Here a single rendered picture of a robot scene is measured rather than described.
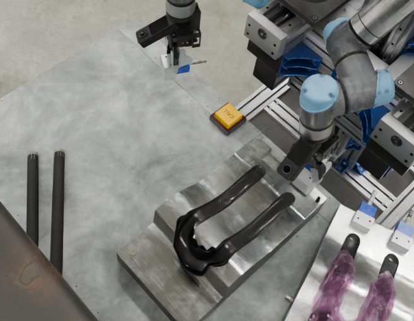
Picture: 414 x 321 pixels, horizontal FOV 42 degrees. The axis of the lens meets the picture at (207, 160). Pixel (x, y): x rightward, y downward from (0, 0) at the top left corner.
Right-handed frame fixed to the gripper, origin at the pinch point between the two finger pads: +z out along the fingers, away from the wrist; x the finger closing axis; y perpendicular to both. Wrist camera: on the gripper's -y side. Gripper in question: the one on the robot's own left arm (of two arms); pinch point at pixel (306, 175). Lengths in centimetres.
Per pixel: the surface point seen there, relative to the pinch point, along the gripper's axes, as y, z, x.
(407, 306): -6.2, 9.8, -37.8
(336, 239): -4.2, 10.6, -14.7
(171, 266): -40.6, 1.7, 7.7
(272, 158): 0.7, 6.5, 12.4
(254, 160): -4.7, 2.8, 14.0
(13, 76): -25, 70, 163
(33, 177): -51, -4, 51
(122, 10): 43, 79, 164
